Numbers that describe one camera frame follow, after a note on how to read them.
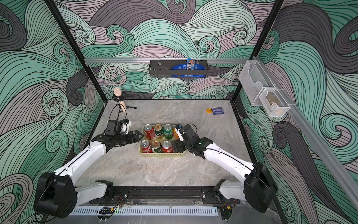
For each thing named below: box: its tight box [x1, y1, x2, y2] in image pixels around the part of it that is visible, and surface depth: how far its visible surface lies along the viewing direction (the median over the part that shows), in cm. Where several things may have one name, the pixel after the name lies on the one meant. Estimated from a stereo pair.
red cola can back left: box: [143, 123, 156, 140], surface depth 91 cm
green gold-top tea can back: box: [154, 123, 165, 140], surface depth 92 cm
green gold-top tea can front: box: [151, 140, 163, 154], surface depth 83 cm
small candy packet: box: [186, 58, 195, 71], surface depth 92 cm
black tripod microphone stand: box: [112, 91, 137, 121], surface depth 92 cm
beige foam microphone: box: [113, 86, 127, 113], surface depth 89 cm
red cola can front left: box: [139, 139, 152, 153], surface depth 83 cm
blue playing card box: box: [211, 106, 225, 115], surface depth 113 cm
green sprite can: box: [163, 123, 174, 140], surface depth 92 cm
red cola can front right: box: [161, 140, 175, 153], surface depth 83 cm
